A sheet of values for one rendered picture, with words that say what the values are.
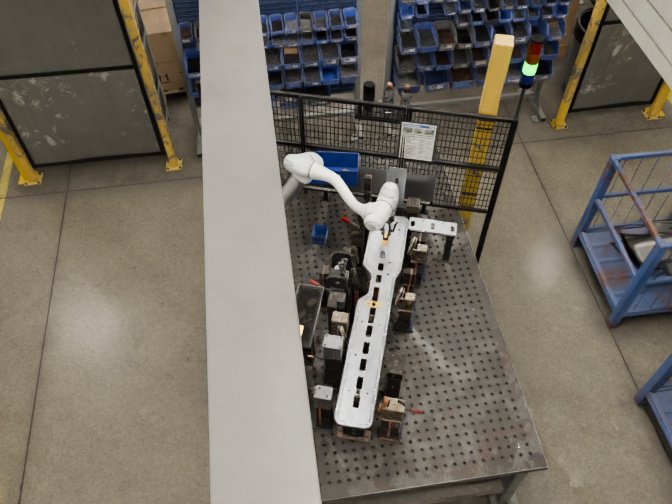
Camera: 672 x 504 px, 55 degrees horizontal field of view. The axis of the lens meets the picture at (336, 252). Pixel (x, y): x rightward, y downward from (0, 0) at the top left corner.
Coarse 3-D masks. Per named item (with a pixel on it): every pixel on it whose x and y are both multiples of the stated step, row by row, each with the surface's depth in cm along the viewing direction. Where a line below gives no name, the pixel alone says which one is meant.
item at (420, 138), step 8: (400, 120) 377; (400, 128) 382; (408, 128) 381; (416, 128) 380; (424, 128) 379; (432, 128) 378; (400, 136) 387; (408, 136) 386; (416, 136) 385; (424, 136) 384; (432, 136) 382; (400, 144) 392; (408, 144) 391; (416, 144) 390; (424, 144) 389; (432, 144) 387; (408, 152) 396; (416, 152) 395; (424, 152) 394; (432, 152) 392; (416, 160) 400; (424, 160) 399; (432, 160) 397
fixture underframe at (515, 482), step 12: (504, 480) 365; (516, 480) 352; (420, 492) 366; (432, 492) 366; (444, 492) 366; (456, 492) 366; (468, 492) 366; (480, 492) 366; (492, 492) 368; (504, 492) 369
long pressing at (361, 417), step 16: (400, 224) 388; (368, 240) 380; (400, 240) 380; (368, 256) 373; (400, 256) 373; (384, 272) 366; (384, 288) 359; (384, 304) 353; (384, 320) 346; (352, 336) 340; (384, 336) 341; (352, 352) 335; (368, 352) 335; (352, 368) 329; (368, 368) 329; (352, 384) 324; (368, 384) 324; (352, 400) 318; (368, 400) 318; (336, 416) 313; (352, 416) 313; (368, 416) 313
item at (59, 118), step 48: (0, 0) 423; (48, 0) 427; (96, 0) 432; (0, 48) 451; (48, 48) 455; (96, 48) 460; (0, 96) 482; (48, 96) 487; (96, 96) 493; (144, 96) 498; (48, 144) 523; (96, 144) 532; (144, 144) 539
